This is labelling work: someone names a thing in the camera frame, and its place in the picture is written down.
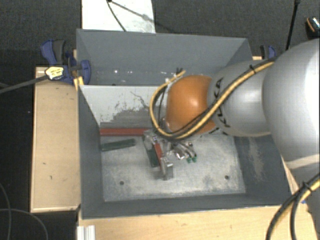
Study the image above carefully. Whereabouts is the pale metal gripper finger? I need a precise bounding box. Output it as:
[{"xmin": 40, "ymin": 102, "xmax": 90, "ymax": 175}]
[
  {"xmin": 142, "ymin": 130, "xmax": 160, "ymax": 168},
  {"xmin": 159, "ymin": 157, "xmax": 175, "ymax": 181}
]

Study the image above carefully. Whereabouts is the red-brown block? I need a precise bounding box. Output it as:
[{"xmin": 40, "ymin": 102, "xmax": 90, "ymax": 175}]
[
  {"xmin": 99, "ymin": 127, "xmax": 149, "ymax": 137},
  {"xmin": 154, "ymin": 142, "xmax": 164, "ymax": 160}
]

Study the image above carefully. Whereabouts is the dark green block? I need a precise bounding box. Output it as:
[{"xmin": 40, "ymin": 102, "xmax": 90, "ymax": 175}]
[
  {"xmin": 100, "ymin": 138, "xmax": 137, "ymax": 152},
  {"xmin": 145, "ymin": 140, "xmax": 161, "ymax": 168}
]

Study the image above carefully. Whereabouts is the grey metal bin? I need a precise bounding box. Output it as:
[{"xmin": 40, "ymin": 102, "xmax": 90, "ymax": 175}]
[{"xmin": 75, "ymin": 28, "xmax": 293, "ymax": 220}]

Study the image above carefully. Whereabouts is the pale wood flat board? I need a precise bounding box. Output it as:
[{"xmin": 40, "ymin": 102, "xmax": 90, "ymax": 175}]
[{"xmin": 29, "ymin": 66, "xmax": 82, "ymax": 214}]

